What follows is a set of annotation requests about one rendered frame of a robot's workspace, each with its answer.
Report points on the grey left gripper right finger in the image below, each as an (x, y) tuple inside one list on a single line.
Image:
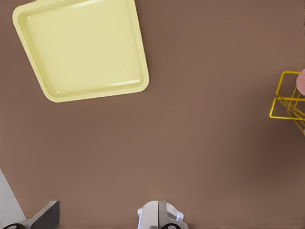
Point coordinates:
[(157, 215)]

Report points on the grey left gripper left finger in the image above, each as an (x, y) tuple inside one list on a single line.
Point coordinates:
[(45, 217)]

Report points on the pale yellow square tray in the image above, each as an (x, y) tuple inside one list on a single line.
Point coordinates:
[(83, 50)]

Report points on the pink round fruit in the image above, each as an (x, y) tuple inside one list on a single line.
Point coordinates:
[(301, 82)]

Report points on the silver frame post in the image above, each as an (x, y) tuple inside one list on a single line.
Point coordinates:
[(8, 202)]

